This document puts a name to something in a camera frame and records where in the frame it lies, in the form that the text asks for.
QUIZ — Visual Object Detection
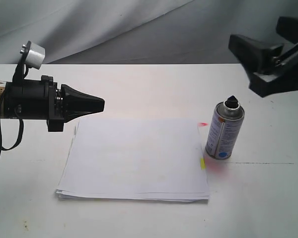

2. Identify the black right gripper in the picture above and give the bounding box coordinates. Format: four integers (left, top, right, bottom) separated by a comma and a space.
228, 16, 298, 97

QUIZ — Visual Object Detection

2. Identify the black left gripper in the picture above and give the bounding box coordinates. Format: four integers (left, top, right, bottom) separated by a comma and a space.
3, 75, 105, 132

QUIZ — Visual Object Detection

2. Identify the white dotted spray paint can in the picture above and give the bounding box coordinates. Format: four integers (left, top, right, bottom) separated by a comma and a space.
205, 95, 245, 160

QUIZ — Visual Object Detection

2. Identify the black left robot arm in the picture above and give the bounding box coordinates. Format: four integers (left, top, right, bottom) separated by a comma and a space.
0, 75, 105, 132

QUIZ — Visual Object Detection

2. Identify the white backdrop cloth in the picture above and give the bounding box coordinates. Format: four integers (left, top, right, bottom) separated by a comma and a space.
0, 0, 298, 64

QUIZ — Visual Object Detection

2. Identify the white paper stack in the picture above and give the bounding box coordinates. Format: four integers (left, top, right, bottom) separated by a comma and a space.
56, 119, 210, 202

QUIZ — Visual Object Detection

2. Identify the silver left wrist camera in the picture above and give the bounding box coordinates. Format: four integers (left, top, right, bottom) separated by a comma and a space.
12, 41, 46, 85

